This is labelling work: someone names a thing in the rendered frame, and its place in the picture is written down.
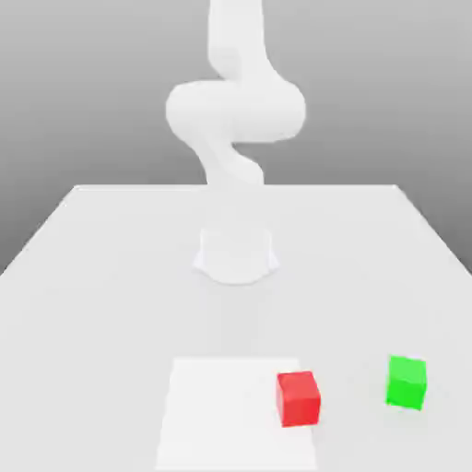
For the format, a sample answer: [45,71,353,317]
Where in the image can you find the small red cube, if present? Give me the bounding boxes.
[275,370,322,429]

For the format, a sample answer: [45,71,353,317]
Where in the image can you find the small green cube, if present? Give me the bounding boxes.
[384,354,428,412]

